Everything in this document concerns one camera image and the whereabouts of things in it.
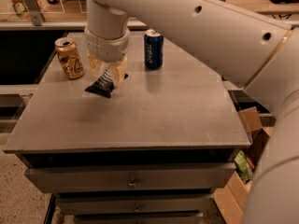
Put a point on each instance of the blue rxbar blueberry wrapper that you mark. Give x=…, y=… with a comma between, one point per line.
x=103, y=86

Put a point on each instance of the grey drawer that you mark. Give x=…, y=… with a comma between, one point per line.
x=131, y=177
x=135, y=204

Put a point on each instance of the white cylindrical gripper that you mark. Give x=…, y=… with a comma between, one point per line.
x=106, y=48

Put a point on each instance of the middle grey drawer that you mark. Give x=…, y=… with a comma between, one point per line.
x=135, y=204

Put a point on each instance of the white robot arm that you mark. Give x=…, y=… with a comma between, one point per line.
x=258, y=55

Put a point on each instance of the grey drawer cabinet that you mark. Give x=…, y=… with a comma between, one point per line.
x=180, y=113

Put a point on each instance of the orange gold soda can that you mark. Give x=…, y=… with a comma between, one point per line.
x=68, y=57

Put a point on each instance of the cardboard box with items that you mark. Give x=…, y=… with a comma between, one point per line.
x=231, y=199

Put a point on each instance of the orange white package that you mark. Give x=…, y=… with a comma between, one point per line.
x=13, y=10

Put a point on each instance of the green snack bag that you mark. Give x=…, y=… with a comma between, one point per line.
x=242, y=167

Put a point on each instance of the top grey drawer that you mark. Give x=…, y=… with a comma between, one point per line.
x=131, y=177

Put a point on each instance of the blue pepsi can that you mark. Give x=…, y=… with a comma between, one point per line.
x=153, y=49

